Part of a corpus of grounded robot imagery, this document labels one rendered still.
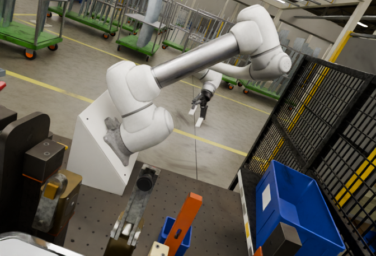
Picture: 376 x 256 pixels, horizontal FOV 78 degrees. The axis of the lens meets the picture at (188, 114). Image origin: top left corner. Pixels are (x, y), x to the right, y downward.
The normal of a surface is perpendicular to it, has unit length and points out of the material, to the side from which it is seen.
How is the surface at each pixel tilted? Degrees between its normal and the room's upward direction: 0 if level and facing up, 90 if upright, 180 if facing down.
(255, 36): 83
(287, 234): 0
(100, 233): 0
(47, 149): 0
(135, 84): 74
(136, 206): 81
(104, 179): 90
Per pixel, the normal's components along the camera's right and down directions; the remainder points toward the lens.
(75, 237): 0.36, -0.86
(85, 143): 0.00, 0.39
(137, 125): -0.11, 0.19
